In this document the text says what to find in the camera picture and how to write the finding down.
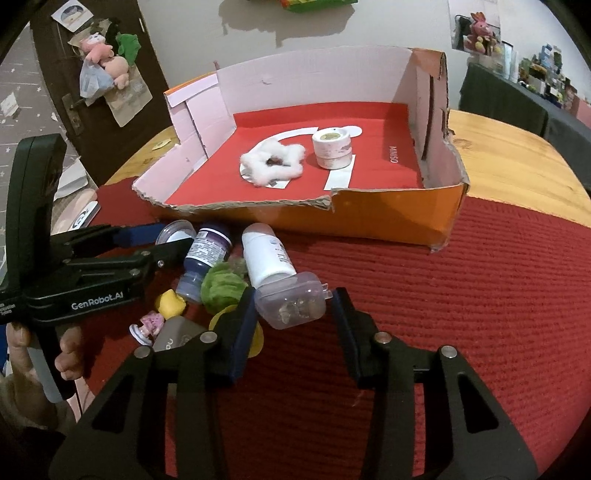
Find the white round jar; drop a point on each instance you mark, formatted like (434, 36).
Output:
(332, 150)

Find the white paper sheet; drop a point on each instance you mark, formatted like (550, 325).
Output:
(71, 177)

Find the pink slipper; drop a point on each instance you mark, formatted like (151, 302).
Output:
(69, 210)

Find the round picture sticker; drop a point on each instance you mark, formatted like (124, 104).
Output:
(73, 13)

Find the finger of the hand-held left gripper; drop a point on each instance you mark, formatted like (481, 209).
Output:
(173, 251)
(136, 234)

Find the blue bottle with label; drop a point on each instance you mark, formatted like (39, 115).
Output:
(203, 263)

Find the clear plastic bag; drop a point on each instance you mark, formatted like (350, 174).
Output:
(94, 81)

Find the dark brown door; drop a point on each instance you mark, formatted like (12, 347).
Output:
(51, 69)

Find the white fluffy star scrunchie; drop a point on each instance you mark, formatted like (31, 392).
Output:
(288, 159)

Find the person's left hand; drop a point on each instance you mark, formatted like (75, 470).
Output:
(69, 360)

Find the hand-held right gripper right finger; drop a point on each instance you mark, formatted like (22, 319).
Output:
(344, 323)

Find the clear plastic container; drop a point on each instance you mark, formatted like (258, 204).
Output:
(286, 304)

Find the small pink figure toy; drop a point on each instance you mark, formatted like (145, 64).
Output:
(150, 323)

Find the table with dark cloth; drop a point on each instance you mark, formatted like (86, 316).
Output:
(503, 101)

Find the clutter of small boxes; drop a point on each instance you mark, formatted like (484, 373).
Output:
(545, 74)

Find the orange cardboard box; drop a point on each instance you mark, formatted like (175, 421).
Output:
(392, 221)

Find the green yellow package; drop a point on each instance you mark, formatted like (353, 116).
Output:
(318, 3)

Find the red knitted mat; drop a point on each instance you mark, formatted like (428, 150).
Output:
(461, 300)

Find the pink rabbit plush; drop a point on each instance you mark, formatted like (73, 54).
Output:
(482, 32)

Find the green plush toy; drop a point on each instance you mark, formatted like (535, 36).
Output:
(128, 46)

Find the pink plush toy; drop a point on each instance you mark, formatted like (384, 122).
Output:
(94, 48)

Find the white paper scrap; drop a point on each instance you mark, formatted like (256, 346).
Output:
(9, 105)

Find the green fluffy scrunchie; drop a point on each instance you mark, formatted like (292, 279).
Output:
(221, 286)

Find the wall poster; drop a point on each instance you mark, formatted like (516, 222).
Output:
(457, 14)

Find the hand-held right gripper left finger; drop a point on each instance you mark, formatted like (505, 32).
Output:
(242, 334)

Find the white bottle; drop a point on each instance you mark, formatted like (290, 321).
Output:
(265, 258)

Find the yellow round dish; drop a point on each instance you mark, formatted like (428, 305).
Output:
(256, 344)

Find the yellow duck toy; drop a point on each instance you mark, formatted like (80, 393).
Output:
(168, 304)

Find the plush toys on door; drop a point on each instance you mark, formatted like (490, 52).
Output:
(127, 106)

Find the small clear jar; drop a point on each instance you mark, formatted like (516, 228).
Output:
(178, 228)

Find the white slipper with black print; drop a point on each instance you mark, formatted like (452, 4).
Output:
(85, 216)

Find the light pink plush pig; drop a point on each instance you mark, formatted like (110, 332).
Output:
(117, 69)

